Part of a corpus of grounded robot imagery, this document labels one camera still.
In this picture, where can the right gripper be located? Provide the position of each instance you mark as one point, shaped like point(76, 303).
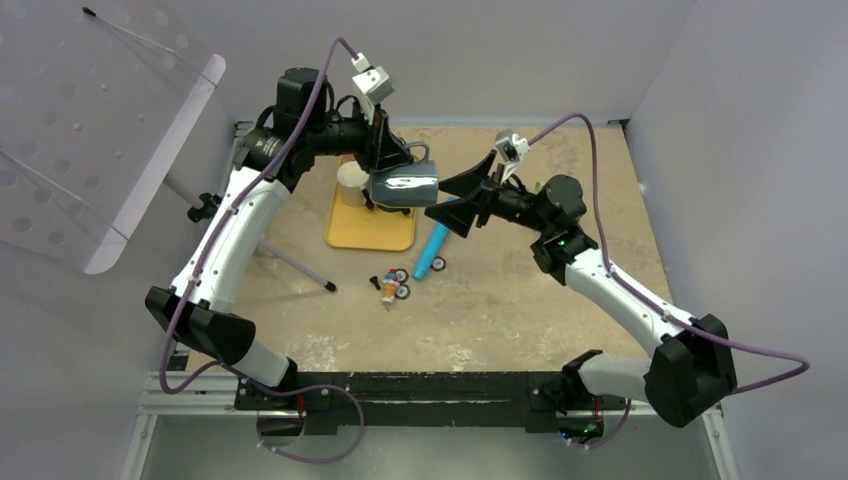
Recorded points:
point(467, 182)

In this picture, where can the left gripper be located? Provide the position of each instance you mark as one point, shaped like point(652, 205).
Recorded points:
point(380, 148)

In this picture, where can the grey mug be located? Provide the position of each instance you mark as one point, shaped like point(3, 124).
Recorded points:
point(413, 186)

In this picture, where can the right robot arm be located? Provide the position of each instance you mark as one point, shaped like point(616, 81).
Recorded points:
point(689, 366)

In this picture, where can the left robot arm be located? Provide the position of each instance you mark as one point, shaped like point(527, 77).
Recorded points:
point(196, 309)

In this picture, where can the cream mug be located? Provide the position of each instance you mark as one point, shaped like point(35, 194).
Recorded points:
point(351, 183)

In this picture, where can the blue toy microphone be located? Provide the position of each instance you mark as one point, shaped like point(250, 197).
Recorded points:
point(431, 249)

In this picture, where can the yellow tray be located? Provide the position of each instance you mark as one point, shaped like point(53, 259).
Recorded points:
point(350, 227)

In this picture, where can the poker chip by microphone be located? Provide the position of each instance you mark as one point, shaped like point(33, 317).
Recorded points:
point(438, 264)

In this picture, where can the poker chip 100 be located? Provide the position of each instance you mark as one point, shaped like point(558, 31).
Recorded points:
point(399, 275)

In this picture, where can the ice cream cone toy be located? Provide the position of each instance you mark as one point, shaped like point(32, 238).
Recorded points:
point(390, 285)

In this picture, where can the poker chip 50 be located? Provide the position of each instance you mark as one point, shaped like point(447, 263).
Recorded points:
point(403, 292)

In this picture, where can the tripod stand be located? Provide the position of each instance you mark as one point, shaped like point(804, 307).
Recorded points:
point(201, 208)

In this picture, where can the white perforated panel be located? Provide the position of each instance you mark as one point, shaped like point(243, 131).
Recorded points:
point(97, 100)

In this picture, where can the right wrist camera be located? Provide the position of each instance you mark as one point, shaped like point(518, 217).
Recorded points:
point(511, 146)

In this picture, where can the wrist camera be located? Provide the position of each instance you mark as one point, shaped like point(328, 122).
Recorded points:
point(511, 146)
point(371, 82)

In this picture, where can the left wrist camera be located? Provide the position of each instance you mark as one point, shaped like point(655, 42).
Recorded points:
point(371, 82)

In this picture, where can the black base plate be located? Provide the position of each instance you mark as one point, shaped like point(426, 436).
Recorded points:
point(535, 401)

